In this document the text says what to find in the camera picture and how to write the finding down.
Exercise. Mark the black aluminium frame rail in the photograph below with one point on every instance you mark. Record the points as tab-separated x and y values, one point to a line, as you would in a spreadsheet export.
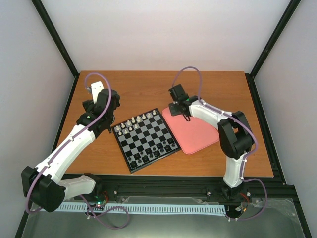
204	188

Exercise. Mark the black grey chess board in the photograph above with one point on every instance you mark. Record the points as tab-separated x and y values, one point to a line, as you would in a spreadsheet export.
151	135

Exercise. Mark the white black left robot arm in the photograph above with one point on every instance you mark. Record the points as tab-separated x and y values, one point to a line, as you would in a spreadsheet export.
43	185

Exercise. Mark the right black corner post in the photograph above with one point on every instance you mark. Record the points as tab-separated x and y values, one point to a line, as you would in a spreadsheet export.
286	16

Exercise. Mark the left black corner post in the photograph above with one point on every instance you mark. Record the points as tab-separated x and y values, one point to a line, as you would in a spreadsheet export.
42	12

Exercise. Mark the black corner post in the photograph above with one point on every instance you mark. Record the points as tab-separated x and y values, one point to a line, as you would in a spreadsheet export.
42	12
286	16

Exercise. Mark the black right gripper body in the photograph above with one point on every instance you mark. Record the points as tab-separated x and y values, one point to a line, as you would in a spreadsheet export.
175	112

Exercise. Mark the pink plastic tray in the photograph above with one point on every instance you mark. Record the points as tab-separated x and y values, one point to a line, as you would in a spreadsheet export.
193	135

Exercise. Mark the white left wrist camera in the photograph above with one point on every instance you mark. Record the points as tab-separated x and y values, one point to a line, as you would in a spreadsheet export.
95	89

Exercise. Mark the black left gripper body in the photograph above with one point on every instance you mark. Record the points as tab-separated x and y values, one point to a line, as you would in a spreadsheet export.
118	104

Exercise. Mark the white slotted cable duct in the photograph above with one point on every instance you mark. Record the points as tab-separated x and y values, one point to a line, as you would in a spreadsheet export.
162	209

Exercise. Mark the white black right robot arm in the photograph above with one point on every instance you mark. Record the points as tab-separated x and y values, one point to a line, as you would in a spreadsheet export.
235	135

